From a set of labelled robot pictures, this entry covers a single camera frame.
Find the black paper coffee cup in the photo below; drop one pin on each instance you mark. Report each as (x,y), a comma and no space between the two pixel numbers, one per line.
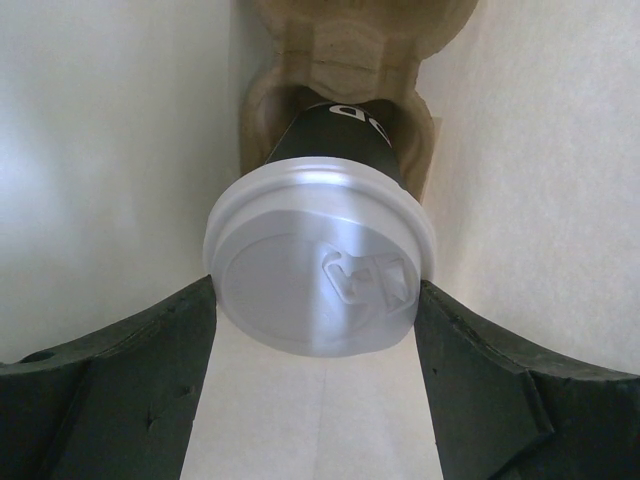
(339,131)

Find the white plastic cup lid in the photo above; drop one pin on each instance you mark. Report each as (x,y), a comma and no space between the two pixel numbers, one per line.
(319,256)

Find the kraft paper bag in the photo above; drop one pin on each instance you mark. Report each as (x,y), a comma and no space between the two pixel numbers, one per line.
(119,130)

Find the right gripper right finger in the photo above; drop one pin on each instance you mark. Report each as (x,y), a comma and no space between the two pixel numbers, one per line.
(503,407)

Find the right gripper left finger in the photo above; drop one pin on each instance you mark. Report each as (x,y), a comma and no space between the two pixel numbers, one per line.
(118,403)

